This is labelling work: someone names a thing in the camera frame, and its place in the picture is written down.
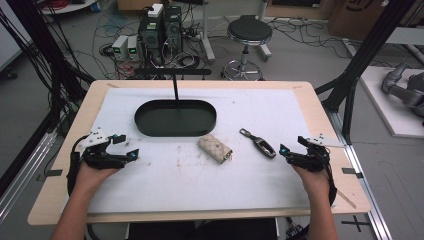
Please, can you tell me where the tangle of floor cables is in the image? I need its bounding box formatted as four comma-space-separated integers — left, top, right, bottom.
266, 16, 348, 51

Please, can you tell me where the beige quilted key pouch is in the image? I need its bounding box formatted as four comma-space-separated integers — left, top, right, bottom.
197, 133, 234, 165

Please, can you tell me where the black round stool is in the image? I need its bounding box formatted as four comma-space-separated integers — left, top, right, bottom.
221, 14, 274, 82

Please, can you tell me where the black computer tower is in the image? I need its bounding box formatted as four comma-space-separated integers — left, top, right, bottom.
137, 13, 165, 66
162, 5, 184, 55

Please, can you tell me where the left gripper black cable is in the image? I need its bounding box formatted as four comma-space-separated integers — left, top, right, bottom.
66, 134, 91, 198

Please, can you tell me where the white metal stand leg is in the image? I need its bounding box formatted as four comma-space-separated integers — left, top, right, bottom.
199, 0, 217, 63

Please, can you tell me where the grey power supply unit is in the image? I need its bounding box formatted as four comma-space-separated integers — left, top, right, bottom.
127, 35, 141, 62
111, 34, 130, 62

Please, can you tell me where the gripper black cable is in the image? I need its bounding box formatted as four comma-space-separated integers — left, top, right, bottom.
319, 149, 338, 207
66, 134, 91, 198

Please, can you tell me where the black oval tray with stand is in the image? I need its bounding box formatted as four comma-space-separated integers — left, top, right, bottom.
133, 68, 218, 138

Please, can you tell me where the person's left hand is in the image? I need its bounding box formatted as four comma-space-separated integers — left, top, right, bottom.
73, 161, 122, 198

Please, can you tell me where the white felt mat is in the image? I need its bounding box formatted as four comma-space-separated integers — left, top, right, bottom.
87, 87, 313, 215

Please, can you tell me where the white power strip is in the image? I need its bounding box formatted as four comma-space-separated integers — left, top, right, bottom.
342, 37, 360, 58

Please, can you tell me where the white round table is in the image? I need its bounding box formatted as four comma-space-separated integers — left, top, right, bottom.
39, 0, 98, 16

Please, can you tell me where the white floor board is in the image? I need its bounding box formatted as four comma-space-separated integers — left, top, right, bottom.
359, 65, 424, 139

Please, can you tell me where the person's right hand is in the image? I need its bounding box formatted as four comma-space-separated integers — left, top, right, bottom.
291, 164, 332, 202

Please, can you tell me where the black cable bundle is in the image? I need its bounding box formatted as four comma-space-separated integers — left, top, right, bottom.
0, 0, 96, 136

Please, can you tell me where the brown cardboard box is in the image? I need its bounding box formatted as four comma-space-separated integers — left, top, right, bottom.
327, 0, 389, 42

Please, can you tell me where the person's dark lap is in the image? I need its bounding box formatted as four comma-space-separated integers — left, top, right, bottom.
127, 217, 278, 240

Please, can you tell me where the aluminium floor rail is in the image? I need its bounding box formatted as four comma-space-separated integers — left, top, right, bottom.
0, 130, 58, 222
327, 109, 394, 240

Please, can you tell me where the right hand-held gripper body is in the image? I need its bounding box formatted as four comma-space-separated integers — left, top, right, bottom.
287, 132, 346, 173

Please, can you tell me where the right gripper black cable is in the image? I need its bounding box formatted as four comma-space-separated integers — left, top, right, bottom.
319, 149, 338, 207

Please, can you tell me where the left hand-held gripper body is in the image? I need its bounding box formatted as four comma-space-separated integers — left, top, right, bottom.
78, 129, 130, 170

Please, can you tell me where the white box on tower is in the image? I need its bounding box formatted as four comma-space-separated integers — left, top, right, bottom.
147, 2, 165, 19

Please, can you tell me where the black car key fob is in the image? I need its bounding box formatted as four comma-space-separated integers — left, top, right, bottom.
238, 127, 277, 160

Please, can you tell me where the black metal frame post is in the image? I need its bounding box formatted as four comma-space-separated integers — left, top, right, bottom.
314, 0, 409, 145

